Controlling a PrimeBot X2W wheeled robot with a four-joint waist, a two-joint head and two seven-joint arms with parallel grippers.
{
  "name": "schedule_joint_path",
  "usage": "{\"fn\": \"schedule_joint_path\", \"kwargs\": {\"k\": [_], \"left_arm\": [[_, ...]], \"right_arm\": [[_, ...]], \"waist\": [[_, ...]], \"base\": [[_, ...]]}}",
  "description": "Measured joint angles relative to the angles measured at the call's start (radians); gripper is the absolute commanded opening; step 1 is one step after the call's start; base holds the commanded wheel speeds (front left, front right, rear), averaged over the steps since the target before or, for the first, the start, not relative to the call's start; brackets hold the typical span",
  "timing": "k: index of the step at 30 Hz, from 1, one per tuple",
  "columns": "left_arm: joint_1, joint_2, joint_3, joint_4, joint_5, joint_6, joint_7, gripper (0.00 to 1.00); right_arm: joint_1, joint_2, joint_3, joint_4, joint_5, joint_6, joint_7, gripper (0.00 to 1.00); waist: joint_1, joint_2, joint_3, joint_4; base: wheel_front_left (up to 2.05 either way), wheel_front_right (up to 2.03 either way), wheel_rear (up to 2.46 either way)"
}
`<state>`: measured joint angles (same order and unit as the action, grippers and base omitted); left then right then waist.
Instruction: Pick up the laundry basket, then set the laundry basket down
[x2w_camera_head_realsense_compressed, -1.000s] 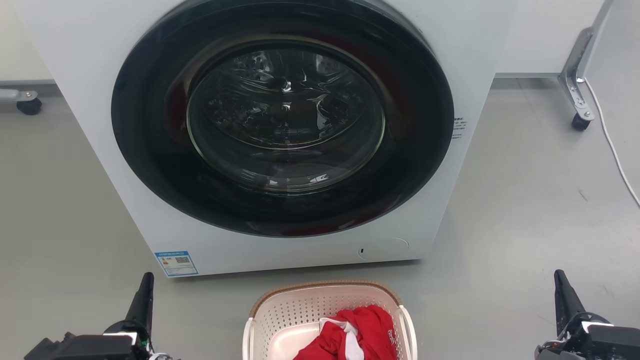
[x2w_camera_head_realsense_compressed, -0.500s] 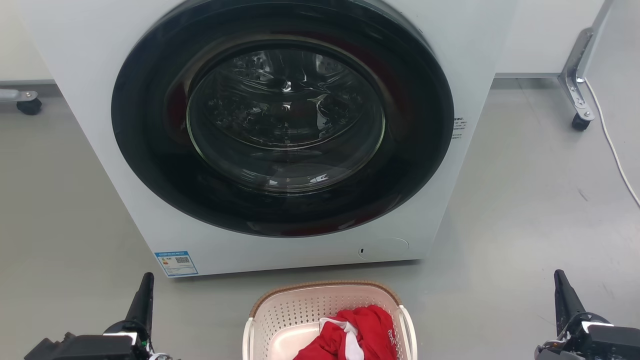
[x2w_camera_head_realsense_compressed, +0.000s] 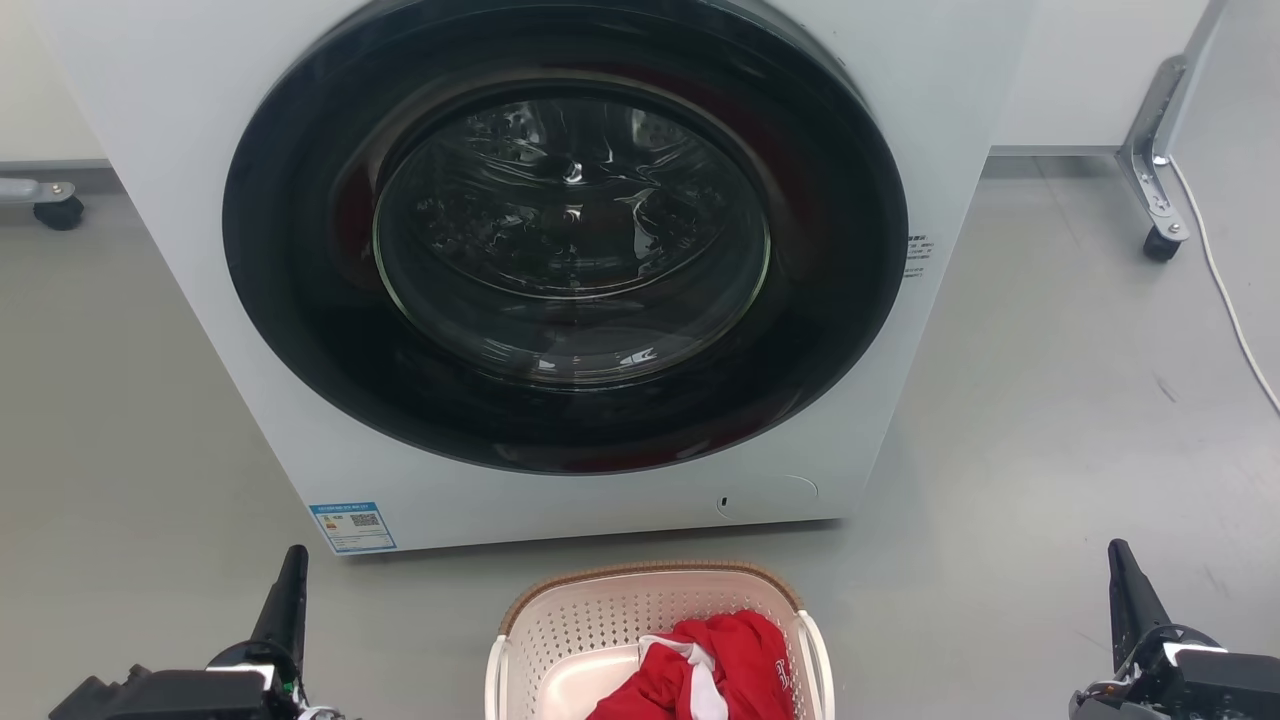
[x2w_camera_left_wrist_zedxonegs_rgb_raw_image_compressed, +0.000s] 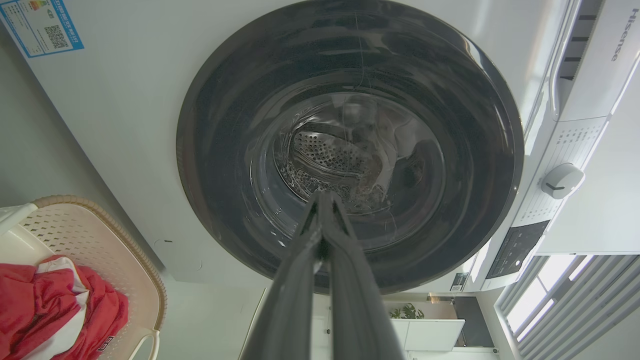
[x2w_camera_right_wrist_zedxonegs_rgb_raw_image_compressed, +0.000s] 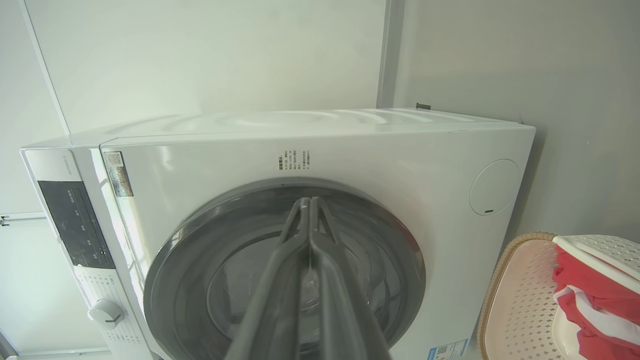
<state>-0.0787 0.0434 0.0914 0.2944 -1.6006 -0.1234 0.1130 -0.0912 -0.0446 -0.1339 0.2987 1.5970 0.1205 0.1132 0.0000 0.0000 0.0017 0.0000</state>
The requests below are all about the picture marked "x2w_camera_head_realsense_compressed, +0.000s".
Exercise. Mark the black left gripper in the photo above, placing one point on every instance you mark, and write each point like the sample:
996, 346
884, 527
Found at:
170, 695

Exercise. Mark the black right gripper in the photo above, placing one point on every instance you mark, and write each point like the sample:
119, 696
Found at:
1200, 690

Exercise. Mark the white perforated laundry basket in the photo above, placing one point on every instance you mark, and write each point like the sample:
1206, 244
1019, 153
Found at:
600, 610

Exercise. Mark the blue energy label sticker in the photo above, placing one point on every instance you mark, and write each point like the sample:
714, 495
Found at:
352, 527

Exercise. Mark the round black washing machine door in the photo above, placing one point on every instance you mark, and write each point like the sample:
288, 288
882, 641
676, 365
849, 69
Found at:
300, 300

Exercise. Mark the red and white garment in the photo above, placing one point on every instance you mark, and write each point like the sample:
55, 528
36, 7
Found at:
740, 660

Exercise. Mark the small text washer sticker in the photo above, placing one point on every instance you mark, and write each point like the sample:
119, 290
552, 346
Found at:
919, 257

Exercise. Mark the grey leg with black caster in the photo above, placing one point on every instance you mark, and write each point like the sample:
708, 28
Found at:
58, 212

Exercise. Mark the white front-load washing machine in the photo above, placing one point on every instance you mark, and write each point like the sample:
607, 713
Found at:
180, 150

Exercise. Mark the white partition panel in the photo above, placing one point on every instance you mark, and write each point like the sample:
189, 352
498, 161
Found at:
1080, 70

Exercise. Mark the silver bracket leg with caster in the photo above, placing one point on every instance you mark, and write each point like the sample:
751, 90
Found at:
1150, 140

